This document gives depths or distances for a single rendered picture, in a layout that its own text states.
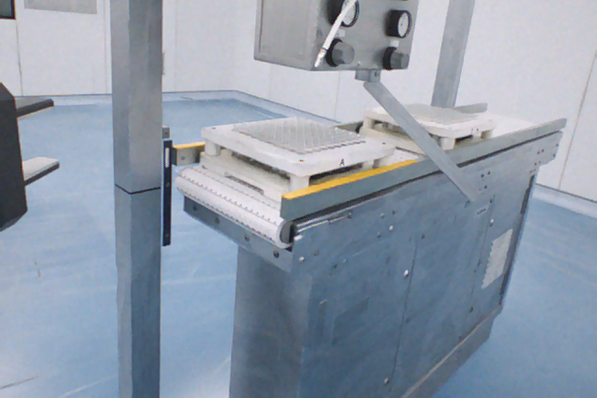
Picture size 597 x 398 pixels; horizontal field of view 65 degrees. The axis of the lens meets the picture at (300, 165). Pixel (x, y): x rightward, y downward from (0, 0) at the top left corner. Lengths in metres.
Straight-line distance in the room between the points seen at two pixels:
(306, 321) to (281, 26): 0.51
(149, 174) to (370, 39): 0.43
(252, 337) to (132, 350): 0.23
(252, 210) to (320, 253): 0.13
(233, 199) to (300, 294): 0.23
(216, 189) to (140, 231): 0.17
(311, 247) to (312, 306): 0.18
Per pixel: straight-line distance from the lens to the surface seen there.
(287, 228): 0.67
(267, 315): 0.95
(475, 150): 1.13
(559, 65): 3.93
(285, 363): 0.96
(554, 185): 3.99
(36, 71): 5.63
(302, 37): 0.57
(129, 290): 0.92
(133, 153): 0.81
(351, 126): 1.16
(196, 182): 0.80
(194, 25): 6.23
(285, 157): 0.69
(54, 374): 1.78
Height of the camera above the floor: 1.13
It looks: 17 degrees down
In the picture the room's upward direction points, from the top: 6 degrees clockwise
